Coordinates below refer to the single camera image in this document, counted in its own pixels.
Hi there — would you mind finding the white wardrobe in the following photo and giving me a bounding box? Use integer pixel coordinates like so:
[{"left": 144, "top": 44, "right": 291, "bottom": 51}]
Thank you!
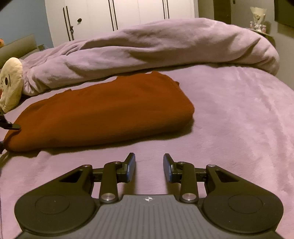
[{"left": 44, "top": 0, "right": 196, "bottom": 49}]

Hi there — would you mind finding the brown button cardigan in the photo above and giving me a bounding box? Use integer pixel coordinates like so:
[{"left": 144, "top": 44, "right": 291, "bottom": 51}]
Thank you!
[{"left": 4, "top": 71, "right": 196, "bottom": 152}]

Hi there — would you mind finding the wrapped gift on nightstand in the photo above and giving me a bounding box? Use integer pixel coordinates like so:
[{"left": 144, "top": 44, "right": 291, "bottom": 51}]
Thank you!
[{"left": 249, "top": 6, "right": 268, "bottom": 33}]

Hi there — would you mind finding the dark door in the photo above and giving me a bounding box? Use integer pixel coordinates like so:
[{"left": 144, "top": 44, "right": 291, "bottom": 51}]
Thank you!
[{"left": 214, "top": 0, "right": 231, "bottom": 24}]

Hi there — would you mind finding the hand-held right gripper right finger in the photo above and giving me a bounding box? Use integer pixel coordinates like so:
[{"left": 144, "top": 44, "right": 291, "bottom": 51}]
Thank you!
[{"left": 163, "top": 153, "right": 239, "bottom": 204}]

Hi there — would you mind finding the dark wall picture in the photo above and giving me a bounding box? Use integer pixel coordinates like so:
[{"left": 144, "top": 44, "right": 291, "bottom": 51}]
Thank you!
[{"left": 274, "top": 0, "right": 294, "bottom": 26}]

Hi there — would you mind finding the grey-green padded headboard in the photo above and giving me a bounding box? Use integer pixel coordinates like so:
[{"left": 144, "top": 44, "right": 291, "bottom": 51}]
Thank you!
[{"left": 0, "top": 34, "right": 39, "bottom": 69}]

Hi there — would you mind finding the bedside shelf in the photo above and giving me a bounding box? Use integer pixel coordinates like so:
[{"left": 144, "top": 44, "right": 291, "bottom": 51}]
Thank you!
[{"left": 246, "top": 28, "right": 276, "bottom": 47}]

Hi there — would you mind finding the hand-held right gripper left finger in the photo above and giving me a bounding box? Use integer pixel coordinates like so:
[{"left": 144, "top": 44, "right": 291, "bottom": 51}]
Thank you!
[{"left": 58, "top": 152, "right": 136, "bottom": 204}]

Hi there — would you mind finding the round cream face pillow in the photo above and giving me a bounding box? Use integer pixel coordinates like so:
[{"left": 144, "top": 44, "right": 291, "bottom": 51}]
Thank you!
[{"left": 0, "top": 57, "right": 24, "bottom": 113}]

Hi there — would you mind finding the rolled purple duvet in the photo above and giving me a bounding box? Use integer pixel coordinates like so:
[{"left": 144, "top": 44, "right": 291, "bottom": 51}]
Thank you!
[{"left": 22, "top": 18, "right": 280, "bottom": 96}]

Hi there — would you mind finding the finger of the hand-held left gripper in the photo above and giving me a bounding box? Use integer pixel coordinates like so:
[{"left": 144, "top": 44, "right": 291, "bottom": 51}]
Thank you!
[{"left": 0, "top": 110, "right": 21, "bottom": 131}]

